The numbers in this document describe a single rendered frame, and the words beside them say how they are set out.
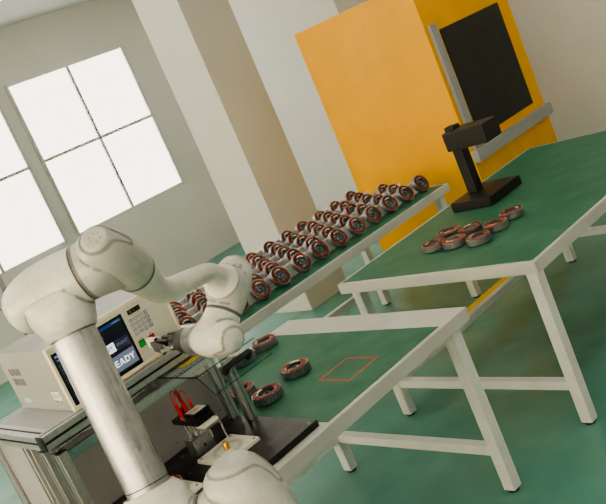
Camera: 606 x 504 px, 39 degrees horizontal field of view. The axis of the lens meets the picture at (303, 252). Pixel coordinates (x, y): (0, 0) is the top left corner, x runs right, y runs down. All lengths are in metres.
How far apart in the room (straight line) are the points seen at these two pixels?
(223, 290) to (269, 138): 4.30
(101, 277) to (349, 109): 4.50
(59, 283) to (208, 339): 0.57
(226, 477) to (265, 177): 4.79
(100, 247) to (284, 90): 7.58
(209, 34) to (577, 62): 2.92
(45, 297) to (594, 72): 5.90
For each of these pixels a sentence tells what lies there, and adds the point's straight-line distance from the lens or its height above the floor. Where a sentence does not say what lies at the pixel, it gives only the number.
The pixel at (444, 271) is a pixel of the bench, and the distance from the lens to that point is 3.64.
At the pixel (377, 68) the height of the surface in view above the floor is 1.52.
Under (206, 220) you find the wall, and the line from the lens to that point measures 10.56.
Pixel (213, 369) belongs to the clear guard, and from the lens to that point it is 2.58.
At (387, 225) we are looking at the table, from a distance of 4.88.
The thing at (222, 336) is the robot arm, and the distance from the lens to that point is 2.30.
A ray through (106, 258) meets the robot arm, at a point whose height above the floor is 1.57.
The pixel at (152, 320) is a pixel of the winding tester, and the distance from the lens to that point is 2.74.
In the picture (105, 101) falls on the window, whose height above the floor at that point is 2.20.
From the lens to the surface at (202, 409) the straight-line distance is 2.74.
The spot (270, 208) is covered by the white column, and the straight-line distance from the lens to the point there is 6.46.
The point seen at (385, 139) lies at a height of 1.04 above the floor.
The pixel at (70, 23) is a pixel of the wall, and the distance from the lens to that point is 10.25.
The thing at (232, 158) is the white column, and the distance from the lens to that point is 6.51.
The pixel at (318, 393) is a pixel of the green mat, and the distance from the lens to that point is 2.92.
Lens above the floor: 1.79
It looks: 12 degrees down
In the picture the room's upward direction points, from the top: 23 degrees counter-clockwise
